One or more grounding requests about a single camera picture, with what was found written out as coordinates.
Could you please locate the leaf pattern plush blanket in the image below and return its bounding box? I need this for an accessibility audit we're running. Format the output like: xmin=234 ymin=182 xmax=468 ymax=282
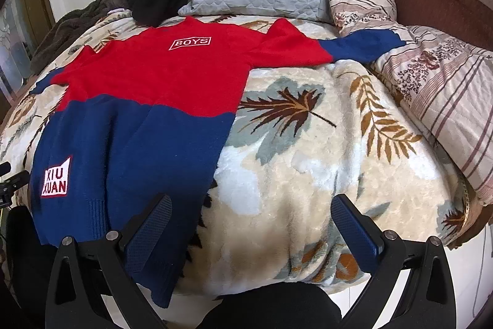
xmin=0 ymin=8 xmax=469 ymax=295

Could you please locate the striped floral pillow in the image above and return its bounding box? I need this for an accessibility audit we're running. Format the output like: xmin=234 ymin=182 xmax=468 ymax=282
xmin=328 ymin=0 xmax=397 ymax=37

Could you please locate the brown fleece blanket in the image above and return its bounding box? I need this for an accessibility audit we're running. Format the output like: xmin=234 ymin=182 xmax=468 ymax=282
xmin=30 ymin=0 xmax=128 ymax=75

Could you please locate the striped floral quilt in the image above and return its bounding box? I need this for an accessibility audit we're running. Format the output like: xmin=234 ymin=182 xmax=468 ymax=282
xmin=373 ymin=24 xmax=492 ymax=204

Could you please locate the red and blue sweater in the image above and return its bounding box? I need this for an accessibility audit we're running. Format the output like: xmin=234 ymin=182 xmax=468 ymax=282
xmin=30 ymin=17 xmax=402 ymax=307

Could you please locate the wooden mirrored wardrobe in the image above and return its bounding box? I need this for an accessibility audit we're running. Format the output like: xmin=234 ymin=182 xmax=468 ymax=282
xmin=1 ymin=0 xmax=55 ymax=118

